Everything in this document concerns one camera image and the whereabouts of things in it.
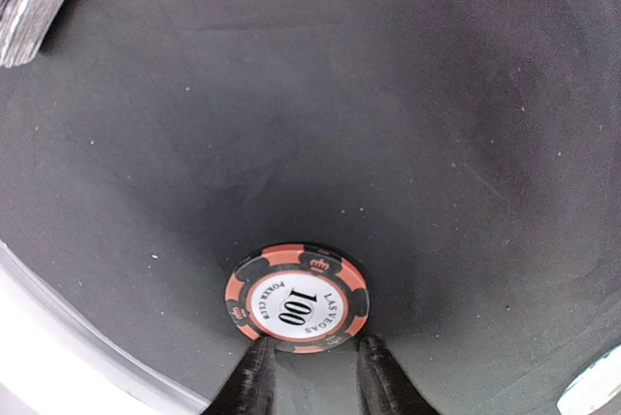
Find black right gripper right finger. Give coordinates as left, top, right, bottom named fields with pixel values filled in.
left=356, top=335, right=437, bottom=415

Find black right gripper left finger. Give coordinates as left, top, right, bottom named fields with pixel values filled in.
left=202, top=336, right=276, bottom=415

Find black poker mat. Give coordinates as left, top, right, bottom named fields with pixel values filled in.
left=1, top=0, right=620, bottom=414

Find orange black poker chips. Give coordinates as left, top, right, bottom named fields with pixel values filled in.
left=224, top=242, right=371, bottom=354

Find clear dealer button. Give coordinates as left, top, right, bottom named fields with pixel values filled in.
left=557, top=345, right=620, bottom=415

